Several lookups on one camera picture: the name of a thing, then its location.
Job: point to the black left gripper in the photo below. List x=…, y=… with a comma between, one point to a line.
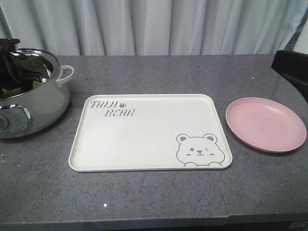
x=15, y=66

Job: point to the cream bear serving tray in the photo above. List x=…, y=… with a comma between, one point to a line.
x=149, y=132

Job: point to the pink round plate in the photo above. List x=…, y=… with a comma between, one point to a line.
x=265, y=125

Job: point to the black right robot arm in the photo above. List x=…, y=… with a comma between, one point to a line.
x=293, y=66

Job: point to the lettuce leaves in pot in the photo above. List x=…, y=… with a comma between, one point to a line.
x=10, y=93

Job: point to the green electric cooking pot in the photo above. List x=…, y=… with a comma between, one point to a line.
x=36, y=109

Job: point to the white pleated curtain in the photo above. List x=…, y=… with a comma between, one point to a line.
x=154, y=27

